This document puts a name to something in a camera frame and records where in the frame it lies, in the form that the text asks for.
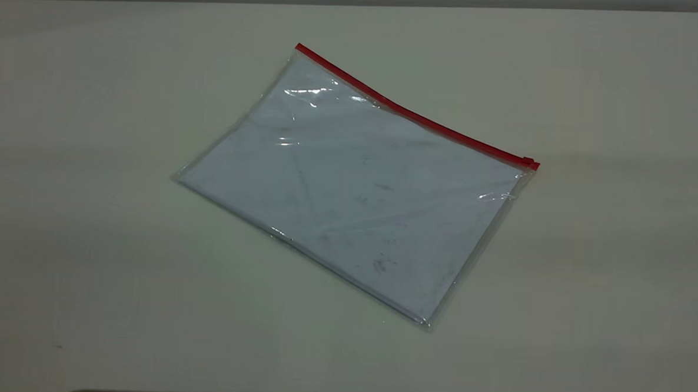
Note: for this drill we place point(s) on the clear plastic zip bag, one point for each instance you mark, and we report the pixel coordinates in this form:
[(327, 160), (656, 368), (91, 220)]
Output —
[(355, 190)]

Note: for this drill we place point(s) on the red zipper slider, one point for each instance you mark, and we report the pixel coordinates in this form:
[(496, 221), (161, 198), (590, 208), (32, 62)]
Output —
[(530, 163)]

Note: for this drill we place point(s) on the white paper sheet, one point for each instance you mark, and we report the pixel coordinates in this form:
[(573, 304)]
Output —
[(372, 209)]

